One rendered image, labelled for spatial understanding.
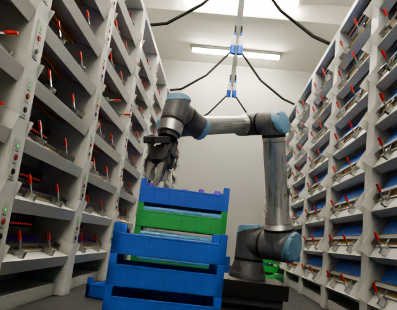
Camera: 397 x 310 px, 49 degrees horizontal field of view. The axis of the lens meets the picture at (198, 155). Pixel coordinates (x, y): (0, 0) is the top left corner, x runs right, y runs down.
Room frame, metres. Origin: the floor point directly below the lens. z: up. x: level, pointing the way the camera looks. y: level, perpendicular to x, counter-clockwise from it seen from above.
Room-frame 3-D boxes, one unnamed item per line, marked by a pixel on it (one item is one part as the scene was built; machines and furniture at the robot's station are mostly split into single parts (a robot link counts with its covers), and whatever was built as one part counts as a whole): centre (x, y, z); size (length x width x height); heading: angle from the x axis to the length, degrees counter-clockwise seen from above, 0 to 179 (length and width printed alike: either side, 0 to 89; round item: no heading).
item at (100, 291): (2.04, 0.24, 0.04); 0.30 x 0.20 x 0.08; 63
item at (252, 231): (2.33, -0.33, 0.32); 0.17 x 0.15 x 0.18; 48
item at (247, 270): (2.34, -0.32, 0.19); 0.19 x 0.19 x 0.10
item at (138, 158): (3.40, 0.52, 0.88); 0.20 x 0.09 x 1.75; 87
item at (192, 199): (1.57, 0.03, 0.44); 0.30 x 0.20 x 0.08; 93
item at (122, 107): (2.70, 0.56, 0.88); 0.20 x 0.09 x 1.75; 87
